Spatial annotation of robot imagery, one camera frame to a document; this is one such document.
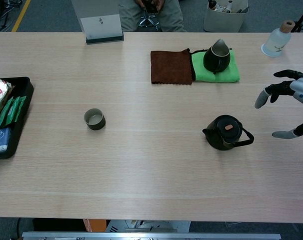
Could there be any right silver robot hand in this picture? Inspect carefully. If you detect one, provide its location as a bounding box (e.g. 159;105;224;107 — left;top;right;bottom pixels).
254;69;303;139

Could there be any black teapot with handle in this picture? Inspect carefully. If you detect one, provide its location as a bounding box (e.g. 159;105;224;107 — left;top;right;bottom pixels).
202;114;255;151

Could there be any dark green tea cup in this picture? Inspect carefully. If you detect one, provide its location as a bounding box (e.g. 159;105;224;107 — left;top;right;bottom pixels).
83;107;107;131

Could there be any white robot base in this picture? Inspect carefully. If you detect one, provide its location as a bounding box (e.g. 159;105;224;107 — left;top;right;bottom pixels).
105;219;192;233

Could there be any frosted bottle with wooden cap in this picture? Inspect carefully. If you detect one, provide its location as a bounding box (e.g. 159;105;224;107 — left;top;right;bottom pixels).
260;20;296;58

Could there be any black tripod stand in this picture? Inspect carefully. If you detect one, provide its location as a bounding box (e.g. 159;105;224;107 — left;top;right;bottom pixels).
290;3;303;33

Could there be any green cloth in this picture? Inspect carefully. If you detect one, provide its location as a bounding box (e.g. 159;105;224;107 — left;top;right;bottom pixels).
190;48;241;83

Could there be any black pitcher with pale inside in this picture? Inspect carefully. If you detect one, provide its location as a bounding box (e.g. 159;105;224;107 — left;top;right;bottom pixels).
203;38;233;75

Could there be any beige storage bin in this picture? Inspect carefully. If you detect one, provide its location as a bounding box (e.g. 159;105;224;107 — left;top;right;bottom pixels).
203;0;249;33

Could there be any brown cloth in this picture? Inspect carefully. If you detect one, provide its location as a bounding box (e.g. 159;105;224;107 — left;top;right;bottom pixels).
150;48;194;85

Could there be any seated person in beige trousers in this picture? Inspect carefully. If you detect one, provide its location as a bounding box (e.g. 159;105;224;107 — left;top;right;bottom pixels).
118;0;187;33

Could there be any chrome chair base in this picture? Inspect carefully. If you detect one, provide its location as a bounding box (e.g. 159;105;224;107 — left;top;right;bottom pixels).
138;13;160;28

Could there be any smartphone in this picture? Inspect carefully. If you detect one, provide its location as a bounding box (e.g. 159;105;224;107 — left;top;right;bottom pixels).
142;0;159;15

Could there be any card sign stand black base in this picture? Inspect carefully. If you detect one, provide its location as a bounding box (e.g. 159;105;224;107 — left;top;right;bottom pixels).
70;0;125;45

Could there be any orange object under table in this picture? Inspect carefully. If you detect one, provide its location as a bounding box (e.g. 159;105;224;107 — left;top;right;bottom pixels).
83;218;107;233

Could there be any black plastic tray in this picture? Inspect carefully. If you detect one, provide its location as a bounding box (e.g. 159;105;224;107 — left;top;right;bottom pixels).
0;76;35;160

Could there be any green tea packet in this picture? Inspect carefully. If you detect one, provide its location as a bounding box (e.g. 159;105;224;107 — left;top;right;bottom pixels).
0;96;14;130
15;95;27;123
5;96;21;126

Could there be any dark blue packet with face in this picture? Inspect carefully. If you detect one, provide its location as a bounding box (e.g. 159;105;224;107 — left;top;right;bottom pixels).
0;127;12;153

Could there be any aluminium rail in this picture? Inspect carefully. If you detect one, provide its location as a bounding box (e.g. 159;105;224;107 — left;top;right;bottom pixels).
21;231;282;240

